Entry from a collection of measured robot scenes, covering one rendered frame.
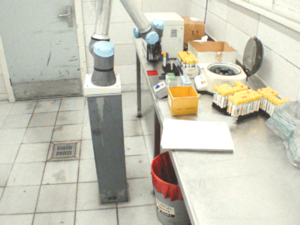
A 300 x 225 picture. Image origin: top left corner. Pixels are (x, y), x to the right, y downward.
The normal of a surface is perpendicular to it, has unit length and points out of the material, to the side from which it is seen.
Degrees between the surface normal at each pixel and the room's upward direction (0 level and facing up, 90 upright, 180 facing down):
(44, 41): 90
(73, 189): 0
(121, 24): 90
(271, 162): 0
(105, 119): 90
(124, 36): 90
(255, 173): 0
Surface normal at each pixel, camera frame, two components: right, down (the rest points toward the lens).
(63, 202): 0.00, -0.87
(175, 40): 0.15, 0.49
